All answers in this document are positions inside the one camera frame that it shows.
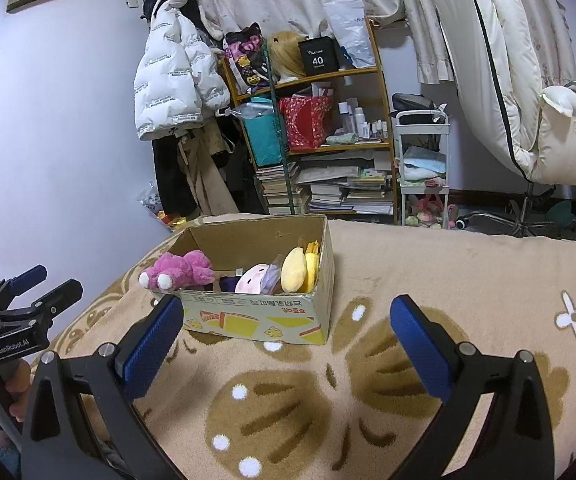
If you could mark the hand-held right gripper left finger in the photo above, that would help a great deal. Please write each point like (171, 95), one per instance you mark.
(153, 345)

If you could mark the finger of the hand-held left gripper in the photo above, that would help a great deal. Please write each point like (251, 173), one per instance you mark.
(28, 277)
(63, 295)

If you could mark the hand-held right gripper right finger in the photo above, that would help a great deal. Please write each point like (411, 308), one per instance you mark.
(420, 345)

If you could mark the pink bear plush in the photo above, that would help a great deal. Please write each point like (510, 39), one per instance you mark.
(183, 267)

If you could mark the cardboard box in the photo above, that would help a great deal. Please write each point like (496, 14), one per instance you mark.
(248, 310)

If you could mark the pink spiral round plush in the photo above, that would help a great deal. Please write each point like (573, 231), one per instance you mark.
(250, 280)

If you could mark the orange yellow plush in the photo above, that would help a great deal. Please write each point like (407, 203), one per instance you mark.
(313, 265)

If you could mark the pale yellow plush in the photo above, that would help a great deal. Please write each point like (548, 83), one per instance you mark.
(294, 270)

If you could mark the person's left hand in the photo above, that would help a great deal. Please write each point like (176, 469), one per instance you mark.
(19, 390)

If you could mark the beige printed blanket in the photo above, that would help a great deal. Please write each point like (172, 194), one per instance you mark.
(467, 270)

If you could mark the purple plush doll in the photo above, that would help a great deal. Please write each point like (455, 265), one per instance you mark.
(227, 284)

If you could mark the gold red packet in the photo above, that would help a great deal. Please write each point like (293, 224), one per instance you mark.
(173, 221)

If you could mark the clear snack bag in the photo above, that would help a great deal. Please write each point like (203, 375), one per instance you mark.
(150, 202)

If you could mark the pink plush toy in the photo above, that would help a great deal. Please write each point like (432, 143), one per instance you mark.
(427, 210)

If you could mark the black hanging garment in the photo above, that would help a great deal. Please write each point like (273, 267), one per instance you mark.
(170, 175)

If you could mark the office chair base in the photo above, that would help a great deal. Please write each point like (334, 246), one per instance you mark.
(522, 210)

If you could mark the pile of papers and magazines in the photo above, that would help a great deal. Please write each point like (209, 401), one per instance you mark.
(352, 185)

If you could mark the beige hanging garment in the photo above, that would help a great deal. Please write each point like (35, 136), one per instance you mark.
(213, 180)

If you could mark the blue white folded cloth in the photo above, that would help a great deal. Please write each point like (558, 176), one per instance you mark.
(422, 165)

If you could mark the white rolling cart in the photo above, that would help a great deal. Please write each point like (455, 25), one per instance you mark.
(445, 160)

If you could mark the stack of books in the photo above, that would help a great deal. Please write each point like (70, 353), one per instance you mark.
(278, 190)

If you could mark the light green cloth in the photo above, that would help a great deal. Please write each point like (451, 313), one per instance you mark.
(343, 138)

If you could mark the row of cosmetic bottles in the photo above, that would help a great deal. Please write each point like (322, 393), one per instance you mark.
(362, 122)

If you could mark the green pole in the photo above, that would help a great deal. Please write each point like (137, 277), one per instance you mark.
(280, 150)

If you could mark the teal bag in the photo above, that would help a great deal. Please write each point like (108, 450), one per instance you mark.
(263, 135)

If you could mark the white puffer jacket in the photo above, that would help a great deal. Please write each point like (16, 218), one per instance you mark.
(173, 75)

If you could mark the red gift bag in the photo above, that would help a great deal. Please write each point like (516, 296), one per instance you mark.
(305, 122)

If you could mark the wooden shelf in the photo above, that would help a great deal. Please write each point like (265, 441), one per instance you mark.
(318, 78)

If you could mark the purple black printed tote bag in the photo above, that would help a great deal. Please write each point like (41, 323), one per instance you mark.
(245, 57)

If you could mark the black gift box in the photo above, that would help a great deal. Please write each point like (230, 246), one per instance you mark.
(318, 57)

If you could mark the blonde wig on head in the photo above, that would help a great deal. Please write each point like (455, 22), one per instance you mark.
(288, 52)

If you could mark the white plastic bag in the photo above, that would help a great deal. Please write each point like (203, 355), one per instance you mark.
(350, 30)

